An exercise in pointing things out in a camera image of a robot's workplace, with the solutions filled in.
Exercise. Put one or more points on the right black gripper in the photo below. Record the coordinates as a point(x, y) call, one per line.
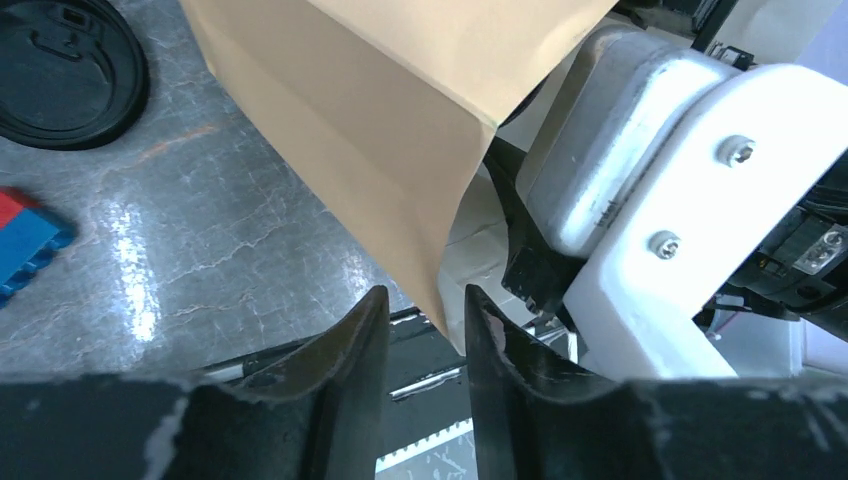
point(621, 98)

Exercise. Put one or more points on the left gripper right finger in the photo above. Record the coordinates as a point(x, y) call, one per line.
point(538, 415)

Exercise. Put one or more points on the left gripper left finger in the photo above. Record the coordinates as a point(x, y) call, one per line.
point(314, 414)

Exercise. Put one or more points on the brown paper bag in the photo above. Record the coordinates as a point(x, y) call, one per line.
point(385, 109)

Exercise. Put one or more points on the red and blue block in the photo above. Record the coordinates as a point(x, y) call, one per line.
point(31, 236)

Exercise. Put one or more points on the stacked spare black lids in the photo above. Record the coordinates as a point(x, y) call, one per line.
point(73, 74)

